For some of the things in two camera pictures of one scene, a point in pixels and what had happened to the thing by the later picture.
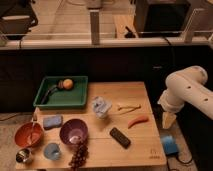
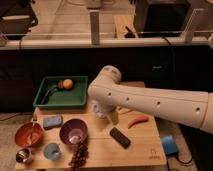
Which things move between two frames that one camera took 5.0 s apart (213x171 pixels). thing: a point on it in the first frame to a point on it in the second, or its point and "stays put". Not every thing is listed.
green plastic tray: x=62 y=98 stays put
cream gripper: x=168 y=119 to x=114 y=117
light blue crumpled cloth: x=101 y=106 stays put
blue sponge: x=53 y=121 stays put
